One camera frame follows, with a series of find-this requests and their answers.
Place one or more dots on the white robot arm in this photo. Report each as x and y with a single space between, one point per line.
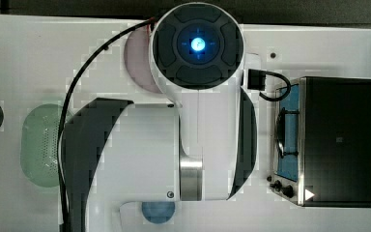
199 144

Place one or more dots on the grey round plate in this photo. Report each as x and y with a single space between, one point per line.
136 57

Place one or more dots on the blue cup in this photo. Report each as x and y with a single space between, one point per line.
158 212

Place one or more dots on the black toaster oven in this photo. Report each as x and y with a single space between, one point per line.
322 142

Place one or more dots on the green perforated colander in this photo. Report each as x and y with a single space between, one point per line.
38 154

